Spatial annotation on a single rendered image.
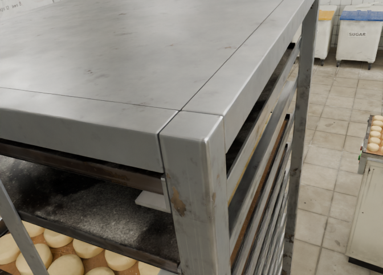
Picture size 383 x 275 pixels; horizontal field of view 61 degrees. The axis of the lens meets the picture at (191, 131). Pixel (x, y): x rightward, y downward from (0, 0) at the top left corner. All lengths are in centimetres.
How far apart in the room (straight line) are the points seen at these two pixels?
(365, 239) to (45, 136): 213
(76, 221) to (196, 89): 20
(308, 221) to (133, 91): 247
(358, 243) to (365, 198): 35
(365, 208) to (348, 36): 346
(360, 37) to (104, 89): 501
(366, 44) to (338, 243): 329
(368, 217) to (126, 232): 189
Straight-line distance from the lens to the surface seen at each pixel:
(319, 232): 261
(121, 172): 24
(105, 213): 37
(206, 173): 19
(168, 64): 29
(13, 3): 519
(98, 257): 57
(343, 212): 280
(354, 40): 522
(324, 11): 541
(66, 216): 38
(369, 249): 232
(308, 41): 78
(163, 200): 23
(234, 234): 42
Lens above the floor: 191
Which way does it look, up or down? 31 degrees down
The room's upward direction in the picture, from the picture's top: 6 degrees counter-clockwise
